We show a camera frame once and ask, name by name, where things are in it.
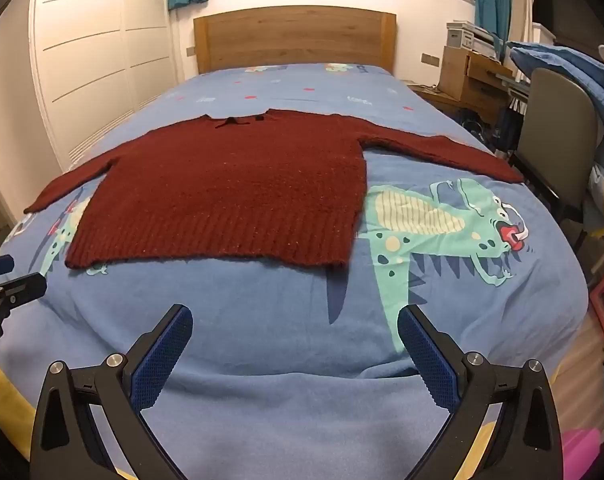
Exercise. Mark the dark red knitted sweater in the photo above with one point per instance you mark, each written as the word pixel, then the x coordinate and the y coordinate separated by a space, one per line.
pixel 222 185

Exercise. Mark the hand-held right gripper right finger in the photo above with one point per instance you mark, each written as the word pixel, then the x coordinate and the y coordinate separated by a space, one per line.
pixel 430 362

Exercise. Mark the grey chair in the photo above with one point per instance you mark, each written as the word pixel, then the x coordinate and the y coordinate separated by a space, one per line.
pixel 556 125

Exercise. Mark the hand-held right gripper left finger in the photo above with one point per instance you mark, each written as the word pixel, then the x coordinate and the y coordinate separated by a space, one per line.
pixel 161 362

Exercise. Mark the pink plastic thing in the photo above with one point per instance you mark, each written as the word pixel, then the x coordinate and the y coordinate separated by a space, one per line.
pixel 579 455

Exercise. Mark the pile of blue bedding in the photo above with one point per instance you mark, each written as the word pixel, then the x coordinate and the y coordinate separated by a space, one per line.
pixel 581 70

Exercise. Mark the wooden headboard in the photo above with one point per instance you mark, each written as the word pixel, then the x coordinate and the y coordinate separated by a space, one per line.
pixel 292 40

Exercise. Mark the blue dinosaur print bed cover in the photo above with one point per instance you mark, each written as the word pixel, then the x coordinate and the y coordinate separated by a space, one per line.
pixel 282 320

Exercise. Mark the white wardrobe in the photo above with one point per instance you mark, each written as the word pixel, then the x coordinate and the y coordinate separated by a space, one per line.
pixel 92 60

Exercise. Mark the white printer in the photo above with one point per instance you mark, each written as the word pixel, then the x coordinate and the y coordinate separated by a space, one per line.
pixel 464 35

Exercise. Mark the cardboard boxes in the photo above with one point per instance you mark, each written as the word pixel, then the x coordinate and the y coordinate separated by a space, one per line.
pixel 461 80

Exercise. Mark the clear plastic bag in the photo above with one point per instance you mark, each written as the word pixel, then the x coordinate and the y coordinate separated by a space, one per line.
pixel 600 195

